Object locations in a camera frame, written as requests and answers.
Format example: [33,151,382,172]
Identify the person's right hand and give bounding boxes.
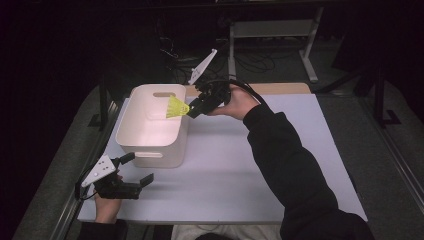
[206,83,261,121]

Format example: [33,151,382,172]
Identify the metal floor rail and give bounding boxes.
[359,98,424,214]
[49,99,118,240]

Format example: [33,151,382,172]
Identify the person's black sleeve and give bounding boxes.
[77,218,130,240]
[242,102,376,240]

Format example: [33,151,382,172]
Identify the black metal stand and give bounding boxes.
[372,64,403,130]
[87,74,111,132]

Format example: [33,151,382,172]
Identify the white metal desk frame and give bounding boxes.
[227,6,325,84]

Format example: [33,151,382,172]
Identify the black cable tangle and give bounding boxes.
[154,18,222,86]

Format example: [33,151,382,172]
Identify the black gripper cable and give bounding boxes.
[74,163,100,202]
[205,78,268,108]

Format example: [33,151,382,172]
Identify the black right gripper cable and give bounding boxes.
[205,78,268,108]

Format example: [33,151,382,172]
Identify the white plastic storage bin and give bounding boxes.
[115,83,190,169]

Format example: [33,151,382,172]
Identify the person's light trousers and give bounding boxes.
[171,224,283,240]

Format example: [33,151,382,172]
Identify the yellow shuttlecock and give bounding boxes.
[165,94,191,120]

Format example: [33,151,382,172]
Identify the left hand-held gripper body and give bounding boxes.
[80,154,143,201]

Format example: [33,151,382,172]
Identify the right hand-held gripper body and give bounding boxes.
[187,48,232,114]

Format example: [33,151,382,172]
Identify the person's right black sleeve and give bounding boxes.
[242,102,376,240]

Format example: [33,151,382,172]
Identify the black looped cable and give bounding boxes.
[234,50,278,74]

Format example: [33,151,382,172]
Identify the person's left hand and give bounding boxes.
[94,174,124,225]

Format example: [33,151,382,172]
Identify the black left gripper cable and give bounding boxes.
[74,163,100,202]

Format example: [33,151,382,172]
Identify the person's left black sleeve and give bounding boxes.
[77,218,130,240]

